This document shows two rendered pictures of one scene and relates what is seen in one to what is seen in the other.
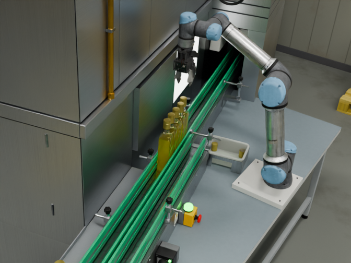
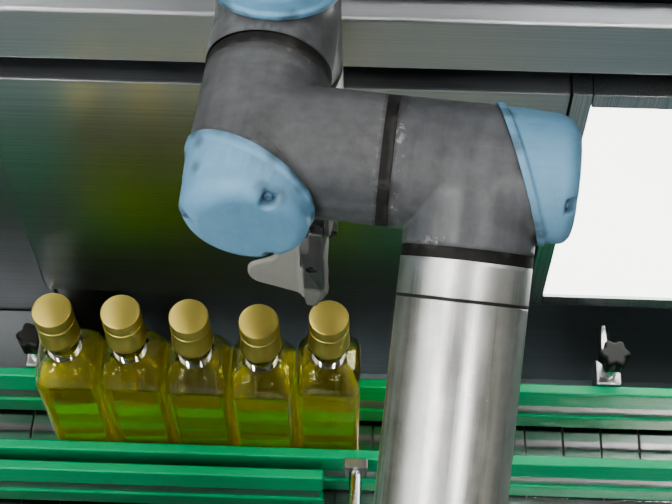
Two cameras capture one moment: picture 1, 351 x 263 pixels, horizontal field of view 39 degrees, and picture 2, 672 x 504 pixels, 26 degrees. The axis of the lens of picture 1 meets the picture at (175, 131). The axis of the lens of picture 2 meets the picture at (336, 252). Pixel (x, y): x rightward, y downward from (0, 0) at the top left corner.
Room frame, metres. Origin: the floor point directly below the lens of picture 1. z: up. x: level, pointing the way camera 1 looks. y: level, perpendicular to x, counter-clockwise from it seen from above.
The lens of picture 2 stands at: (2.04, -0.58, 2.23)
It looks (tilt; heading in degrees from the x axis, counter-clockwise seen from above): 59 degrees down; 74
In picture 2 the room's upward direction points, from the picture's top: straight up
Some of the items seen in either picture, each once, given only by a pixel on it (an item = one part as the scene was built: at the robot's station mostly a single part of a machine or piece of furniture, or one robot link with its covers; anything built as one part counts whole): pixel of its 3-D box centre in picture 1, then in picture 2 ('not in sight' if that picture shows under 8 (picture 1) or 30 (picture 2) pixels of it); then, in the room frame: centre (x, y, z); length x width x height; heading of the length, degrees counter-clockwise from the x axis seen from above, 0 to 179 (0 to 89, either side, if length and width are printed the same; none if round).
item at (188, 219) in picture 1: (188, 215); not in sight; (1.75, -0.09, 0.79); 0.07 x 0.07 x 0.07; 72
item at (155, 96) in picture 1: (170, 80); (522, 196); (2.39, 0.05, 1.15); 0.90 x 0.03 x 0.34; 162
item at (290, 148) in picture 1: (282, 154); not in sight; (2.08, -0.55, 0.94); 0.13 x 0.12 x 0.14; 157
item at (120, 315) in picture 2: (171, 118); (123, 323); (2.02, 0.03, 1.14); 0.04 x 0.04 x 0.04
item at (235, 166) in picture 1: (221, 153); not in sight; (2.26, -0.26, 0.79); 0.27 x 0.17 x 0.08; 72
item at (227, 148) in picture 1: (225, 153); not in sight; (2.26, -0.29, 0.80); 0.22 x 0.17 x 0.09; 72
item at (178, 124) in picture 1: (173, 138); (204, 404); (2.08, 0.01, 0.99); 0.06 x 0.06 x 0.21; 71
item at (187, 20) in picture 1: (188, 25); (278, 13); (2.16, -0.02, 1.55); 0.09 x 0.08 x 0.11; 67
